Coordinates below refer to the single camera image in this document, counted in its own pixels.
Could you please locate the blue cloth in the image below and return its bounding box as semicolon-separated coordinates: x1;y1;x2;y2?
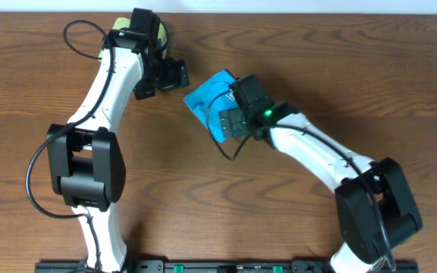
184;69;238;143

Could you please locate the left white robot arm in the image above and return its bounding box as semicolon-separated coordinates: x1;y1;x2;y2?
35;8;190;272

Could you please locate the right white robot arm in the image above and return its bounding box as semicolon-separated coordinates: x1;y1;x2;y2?
220;74;423;272

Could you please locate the green folded cloth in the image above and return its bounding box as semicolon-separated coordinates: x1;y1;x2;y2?
108;14;169;62

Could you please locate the left black cable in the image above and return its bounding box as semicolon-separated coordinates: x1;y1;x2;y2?
25;19;170;273

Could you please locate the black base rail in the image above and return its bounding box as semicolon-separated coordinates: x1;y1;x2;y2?
34;259;420;273

